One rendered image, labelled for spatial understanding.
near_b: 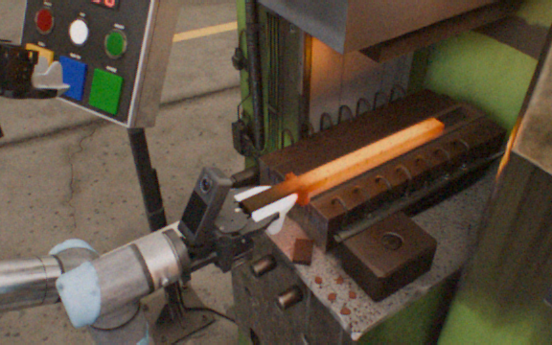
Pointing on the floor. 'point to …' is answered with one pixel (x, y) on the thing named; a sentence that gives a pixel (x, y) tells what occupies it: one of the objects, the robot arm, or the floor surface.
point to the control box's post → (150, 197)
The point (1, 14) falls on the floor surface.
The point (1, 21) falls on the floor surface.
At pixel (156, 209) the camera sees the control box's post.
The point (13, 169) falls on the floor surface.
